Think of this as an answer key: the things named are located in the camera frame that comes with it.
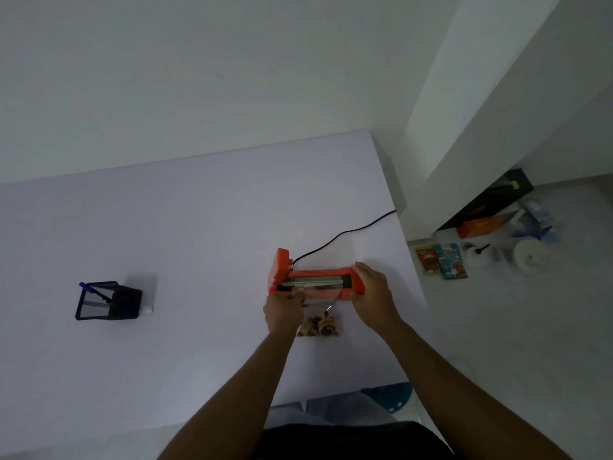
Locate person's left hand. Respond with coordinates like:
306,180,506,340
263,287,308,334

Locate person's right hand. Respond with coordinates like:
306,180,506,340
351,262,402,337

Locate clear plastic bag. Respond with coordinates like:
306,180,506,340
301,282,349,339

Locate orange heat sealer machine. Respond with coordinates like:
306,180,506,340
268,248,366,303

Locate person's left forearm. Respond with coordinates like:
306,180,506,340
157,327,300,460

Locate person's right forearm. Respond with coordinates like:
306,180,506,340
371,317,573,460

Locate brown snacks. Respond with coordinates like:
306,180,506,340
297,315,340,338

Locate red snack packet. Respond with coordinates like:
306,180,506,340
415,246,441,278

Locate teal snack packet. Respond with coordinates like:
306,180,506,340
432,242,469,281

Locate blue dotted slipper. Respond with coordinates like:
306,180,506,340
360,381,414,415

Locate person's grey trousers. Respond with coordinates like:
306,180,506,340
265,392,399,429

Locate white cup with black spoon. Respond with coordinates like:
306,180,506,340
462,242,492,270

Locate orange box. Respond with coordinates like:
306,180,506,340
456,216,503,239

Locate person's dark shirt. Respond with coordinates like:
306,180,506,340
253,420,453,460

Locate black box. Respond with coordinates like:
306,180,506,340
437,168,534,232

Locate white tape roll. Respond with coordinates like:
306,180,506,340
513,238,552,276

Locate black mesh pen holder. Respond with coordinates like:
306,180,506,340
75,281,143,322

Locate blue and white packets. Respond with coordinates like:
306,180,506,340
509,199,560,243

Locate blue pen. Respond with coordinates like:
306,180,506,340
79,282,115,303

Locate black power cable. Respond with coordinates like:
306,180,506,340
291,210,398,268

